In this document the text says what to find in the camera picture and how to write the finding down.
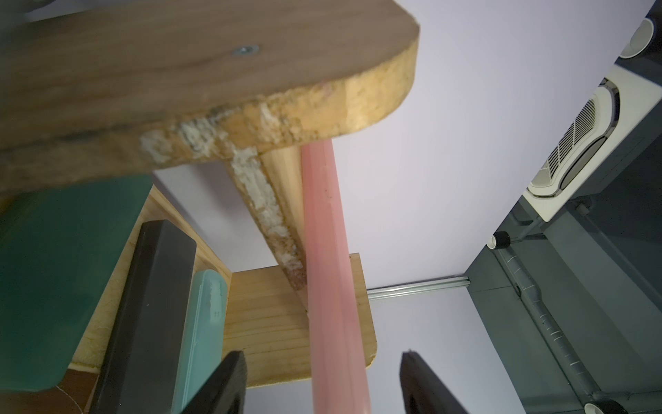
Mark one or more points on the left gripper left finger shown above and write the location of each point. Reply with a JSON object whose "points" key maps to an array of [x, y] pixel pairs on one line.
{"points": [[224, 392]]}

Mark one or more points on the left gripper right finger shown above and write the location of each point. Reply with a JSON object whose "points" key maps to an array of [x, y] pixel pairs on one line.
{"points": [[423, 391]]}

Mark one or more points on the black pencil case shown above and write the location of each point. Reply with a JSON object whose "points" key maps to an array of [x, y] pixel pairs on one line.
{"points": [[140, 366]]}

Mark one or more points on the light pink pencil case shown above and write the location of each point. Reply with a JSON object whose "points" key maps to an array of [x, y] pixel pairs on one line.
{"points": [[338, 369]]}

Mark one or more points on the dark green pencil case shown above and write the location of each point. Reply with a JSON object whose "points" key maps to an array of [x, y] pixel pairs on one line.
{"points": [[59, 248]]}

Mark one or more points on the teal pencil case lower shelf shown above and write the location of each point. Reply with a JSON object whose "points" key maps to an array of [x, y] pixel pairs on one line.
{"points": [[201, 349]]}

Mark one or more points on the wooden two-tier shelf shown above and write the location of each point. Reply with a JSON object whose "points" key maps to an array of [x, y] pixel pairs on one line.
{"points": [[141, 86]]}

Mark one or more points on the white ceiling fan unit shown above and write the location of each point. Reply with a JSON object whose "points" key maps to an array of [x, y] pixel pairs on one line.
{"points": [[622, 100]]}

